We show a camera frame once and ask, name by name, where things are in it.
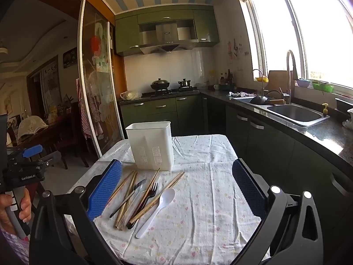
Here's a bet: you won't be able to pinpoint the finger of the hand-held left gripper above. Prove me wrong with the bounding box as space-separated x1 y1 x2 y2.
29 154 60 169
9 144 44 164

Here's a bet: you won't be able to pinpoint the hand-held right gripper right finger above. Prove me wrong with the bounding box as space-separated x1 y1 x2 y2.
232 159 323 265

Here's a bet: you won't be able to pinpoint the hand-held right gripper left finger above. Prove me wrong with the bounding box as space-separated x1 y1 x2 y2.
29 159 123 265

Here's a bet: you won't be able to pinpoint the light wooden chopstick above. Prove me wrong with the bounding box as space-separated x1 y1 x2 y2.
114 171 138 229
105 170 135 207
118 172 139 229

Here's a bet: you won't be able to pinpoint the grey plastic fork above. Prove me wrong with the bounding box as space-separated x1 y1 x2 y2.
109 178 147 218

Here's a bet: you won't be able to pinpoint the black plastic fork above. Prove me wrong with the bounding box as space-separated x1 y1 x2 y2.
126 182 158 229

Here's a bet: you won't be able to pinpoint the dark brown chopstick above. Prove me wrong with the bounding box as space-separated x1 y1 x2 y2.
128 168 161 227

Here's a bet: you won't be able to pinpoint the white plastic spoon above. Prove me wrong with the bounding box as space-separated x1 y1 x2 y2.
135 188 176 239

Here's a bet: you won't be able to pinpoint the white plastic utensil holder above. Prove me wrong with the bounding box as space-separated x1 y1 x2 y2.
125 121 175 171

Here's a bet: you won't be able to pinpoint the person's left forearm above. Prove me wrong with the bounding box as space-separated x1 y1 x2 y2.
0 223 30 264

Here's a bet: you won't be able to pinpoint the person's left hand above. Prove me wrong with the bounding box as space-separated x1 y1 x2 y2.
0 192 32 223

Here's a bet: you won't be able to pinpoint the lace cloth cover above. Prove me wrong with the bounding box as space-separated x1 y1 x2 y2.
18 114 49 139

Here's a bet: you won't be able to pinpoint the wooden chair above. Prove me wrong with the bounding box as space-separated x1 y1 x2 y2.
57 110 89 169

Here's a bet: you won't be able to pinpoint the wooden dining table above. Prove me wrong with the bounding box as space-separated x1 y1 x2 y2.
17 110 73 155

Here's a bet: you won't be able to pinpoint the floral white tablecloth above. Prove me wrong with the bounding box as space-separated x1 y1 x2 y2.
68 134 269 265

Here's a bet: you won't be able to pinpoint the red checked apron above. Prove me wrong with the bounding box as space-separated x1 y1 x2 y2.
75 79 98 140

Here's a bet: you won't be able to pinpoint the potted plant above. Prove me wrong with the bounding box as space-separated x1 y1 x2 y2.
63 94 74 114

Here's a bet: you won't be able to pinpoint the flower print glass door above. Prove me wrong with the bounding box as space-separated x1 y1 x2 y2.
77 0 123 159

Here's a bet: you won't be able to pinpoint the steel kitchen sink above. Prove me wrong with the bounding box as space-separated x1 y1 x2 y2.
233 95 330 128

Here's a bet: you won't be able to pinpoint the black pan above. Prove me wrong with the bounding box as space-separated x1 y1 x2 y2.
250 95 269 106

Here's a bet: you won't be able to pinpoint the dark granite countertop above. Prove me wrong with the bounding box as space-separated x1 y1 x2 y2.
118 88 353 167

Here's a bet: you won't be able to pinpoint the plastic bag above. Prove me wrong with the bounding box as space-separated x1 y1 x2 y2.
120 91 142 100

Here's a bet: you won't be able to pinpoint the dark framed picture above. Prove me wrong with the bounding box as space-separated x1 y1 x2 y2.
63 47 77 69

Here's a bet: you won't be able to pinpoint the wooden cutting board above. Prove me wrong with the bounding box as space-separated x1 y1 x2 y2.
267 70 298 91

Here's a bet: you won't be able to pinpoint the black wok with lid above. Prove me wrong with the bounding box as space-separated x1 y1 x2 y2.
150 78 171 91

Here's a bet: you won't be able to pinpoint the gas stove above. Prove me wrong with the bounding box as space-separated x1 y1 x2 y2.
149 87 199 96

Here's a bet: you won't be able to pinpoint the tall steel faucet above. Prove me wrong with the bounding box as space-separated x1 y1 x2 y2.
285 50 299 104

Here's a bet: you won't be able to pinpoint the black rectangular container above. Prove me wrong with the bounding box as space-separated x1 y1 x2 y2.
335 98 353 114

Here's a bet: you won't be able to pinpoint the green plastic basket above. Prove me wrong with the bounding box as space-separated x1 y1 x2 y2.
312 80 334 93

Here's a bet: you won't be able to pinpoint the steel range hood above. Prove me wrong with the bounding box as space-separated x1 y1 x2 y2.
139 22 199 55

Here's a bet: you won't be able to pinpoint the kitchen window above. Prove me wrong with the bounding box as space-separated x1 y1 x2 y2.
243 0 353 89

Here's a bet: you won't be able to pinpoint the wall poster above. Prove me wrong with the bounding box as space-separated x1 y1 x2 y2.
41 61 63 114

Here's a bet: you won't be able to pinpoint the hanging wall utensils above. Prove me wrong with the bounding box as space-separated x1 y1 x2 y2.
227 39 250 60

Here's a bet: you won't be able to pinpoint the green wall cabinets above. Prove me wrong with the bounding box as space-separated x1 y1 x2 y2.
114 9 220 57

